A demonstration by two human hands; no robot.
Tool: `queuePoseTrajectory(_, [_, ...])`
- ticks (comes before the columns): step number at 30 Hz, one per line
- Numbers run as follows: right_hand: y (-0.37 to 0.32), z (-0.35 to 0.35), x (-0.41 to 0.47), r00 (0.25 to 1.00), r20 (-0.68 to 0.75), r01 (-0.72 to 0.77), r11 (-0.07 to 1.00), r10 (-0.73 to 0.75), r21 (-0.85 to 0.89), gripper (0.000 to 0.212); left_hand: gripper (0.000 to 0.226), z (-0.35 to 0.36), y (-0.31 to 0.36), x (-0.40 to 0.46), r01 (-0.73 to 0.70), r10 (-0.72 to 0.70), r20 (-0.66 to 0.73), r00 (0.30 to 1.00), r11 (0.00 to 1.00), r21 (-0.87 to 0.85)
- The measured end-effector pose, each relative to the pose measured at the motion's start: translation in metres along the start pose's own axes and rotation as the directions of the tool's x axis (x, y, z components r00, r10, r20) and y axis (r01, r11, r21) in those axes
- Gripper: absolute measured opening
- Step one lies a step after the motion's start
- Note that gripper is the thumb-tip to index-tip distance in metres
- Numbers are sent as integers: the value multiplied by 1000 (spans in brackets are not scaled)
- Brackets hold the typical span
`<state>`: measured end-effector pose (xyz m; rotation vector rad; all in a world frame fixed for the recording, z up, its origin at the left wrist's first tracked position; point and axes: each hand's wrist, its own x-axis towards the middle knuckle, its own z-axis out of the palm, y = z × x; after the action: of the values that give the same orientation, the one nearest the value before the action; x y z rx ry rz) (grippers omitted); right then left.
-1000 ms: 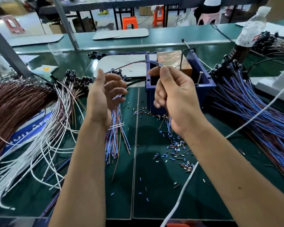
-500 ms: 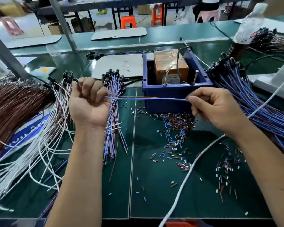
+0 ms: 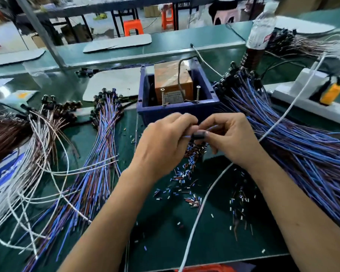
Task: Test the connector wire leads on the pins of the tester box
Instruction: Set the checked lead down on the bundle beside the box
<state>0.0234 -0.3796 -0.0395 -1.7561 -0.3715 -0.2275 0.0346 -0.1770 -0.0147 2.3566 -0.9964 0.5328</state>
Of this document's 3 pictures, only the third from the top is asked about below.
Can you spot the person's left hand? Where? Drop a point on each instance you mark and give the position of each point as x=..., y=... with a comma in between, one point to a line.
x=158, y=144

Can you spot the person's right hand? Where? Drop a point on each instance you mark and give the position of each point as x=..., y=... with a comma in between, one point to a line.
x=235, y=141

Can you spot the person's left thumb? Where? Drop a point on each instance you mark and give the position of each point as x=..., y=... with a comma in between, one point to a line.
x=188, y=138

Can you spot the person's right thumb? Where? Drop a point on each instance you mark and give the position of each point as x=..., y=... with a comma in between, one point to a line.
x=208, y=140

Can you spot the person's left forearm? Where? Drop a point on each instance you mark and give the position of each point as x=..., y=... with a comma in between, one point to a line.
x=110, y=223

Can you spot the person's right forearm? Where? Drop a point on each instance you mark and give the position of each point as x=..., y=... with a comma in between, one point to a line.
x=300, y=218

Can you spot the blue plastic box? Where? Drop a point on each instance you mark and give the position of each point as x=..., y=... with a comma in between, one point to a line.
x=175, y=112

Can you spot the metal screw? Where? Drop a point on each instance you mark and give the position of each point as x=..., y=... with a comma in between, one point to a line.
x=163, y=97
x=198, y=94

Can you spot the brown wrapped transformer block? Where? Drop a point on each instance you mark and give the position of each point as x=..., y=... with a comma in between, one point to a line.
x=170, y=79

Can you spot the white flat board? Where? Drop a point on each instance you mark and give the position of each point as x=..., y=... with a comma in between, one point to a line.
x=14, y=58
x=303, y=25
x=117, y=43
x=116, y=82

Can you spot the white power strip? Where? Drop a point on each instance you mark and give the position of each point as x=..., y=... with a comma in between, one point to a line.
x=300, y=106

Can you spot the clear plastic water bottle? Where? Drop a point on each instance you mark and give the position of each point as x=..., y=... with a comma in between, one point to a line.
x=260, y=31

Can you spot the orange plastic stool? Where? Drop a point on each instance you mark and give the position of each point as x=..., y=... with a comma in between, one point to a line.
x=133, y=26
x=167, y=16

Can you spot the pink plastic stool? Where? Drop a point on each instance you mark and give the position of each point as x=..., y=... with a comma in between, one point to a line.
x=226, y=16

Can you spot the yellow and black plug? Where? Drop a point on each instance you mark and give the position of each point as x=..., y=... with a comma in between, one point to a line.
x=331, y=94

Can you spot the cardboard box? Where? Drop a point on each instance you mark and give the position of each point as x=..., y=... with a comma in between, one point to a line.
x=151, y=11

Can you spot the white packet with yellow label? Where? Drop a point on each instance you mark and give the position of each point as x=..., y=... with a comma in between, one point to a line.
x=18, y=98

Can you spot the grey metal pole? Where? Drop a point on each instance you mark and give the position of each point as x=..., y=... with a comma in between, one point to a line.
x=41, y=33

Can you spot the black metal stool frame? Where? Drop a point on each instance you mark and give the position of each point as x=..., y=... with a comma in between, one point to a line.
x=124, y=16

